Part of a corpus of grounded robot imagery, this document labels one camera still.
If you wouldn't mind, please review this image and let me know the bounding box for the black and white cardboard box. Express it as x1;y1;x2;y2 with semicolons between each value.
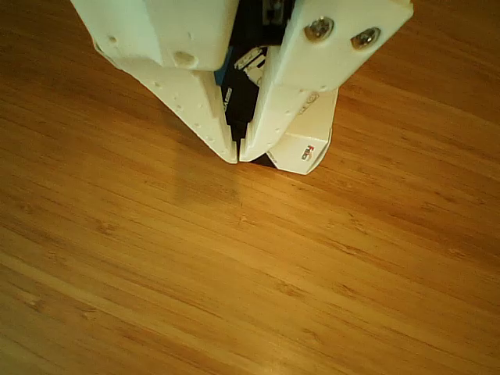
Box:
220;44;339;176

